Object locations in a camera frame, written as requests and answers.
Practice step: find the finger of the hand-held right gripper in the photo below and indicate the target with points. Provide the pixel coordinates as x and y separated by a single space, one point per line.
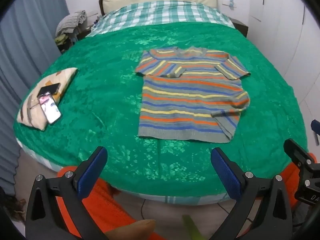
296 151
315 132

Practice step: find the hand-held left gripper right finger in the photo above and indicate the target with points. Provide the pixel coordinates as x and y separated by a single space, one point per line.
226 172

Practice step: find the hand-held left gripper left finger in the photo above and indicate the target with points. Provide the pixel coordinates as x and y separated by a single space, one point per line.
92 170

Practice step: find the striped knit sweater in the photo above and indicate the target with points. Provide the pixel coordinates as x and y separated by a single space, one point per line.
187 100

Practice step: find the dark bedside table with clothes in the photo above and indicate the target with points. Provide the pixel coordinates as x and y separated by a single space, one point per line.
66 43

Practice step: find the person's left hand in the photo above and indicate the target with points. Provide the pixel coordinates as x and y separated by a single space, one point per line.
135 230

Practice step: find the orange knit garment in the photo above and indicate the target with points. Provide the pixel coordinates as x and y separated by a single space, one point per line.
105 205

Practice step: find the phone with lit screen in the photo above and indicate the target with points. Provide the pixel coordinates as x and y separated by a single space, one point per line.
51 111

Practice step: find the small cream patterned pillow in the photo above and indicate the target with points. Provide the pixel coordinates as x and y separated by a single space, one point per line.
30 115

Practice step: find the green floral bedspread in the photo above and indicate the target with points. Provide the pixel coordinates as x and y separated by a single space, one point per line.
105 85

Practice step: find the dark phone with blank screen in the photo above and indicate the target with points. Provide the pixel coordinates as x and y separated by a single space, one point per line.
48 89

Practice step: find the white wardrobe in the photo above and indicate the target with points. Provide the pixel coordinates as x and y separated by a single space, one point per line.
287 17

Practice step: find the dark empty bedside table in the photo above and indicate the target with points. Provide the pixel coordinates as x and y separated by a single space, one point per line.
241 26

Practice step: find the grey-blue curtain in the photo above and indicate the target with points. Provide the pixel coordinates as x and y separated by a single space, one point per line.
25 42

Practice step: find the grey checked cloth pile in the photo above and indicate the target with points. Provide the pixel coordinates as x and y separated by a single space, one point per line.
72 21

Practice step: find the teal checked bed sheet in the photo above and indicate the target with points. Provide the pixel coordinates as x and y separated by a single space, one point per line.
162 15

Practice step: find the blue wall switch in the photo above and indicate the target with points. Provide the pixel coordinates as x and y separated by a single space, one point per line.
230 3

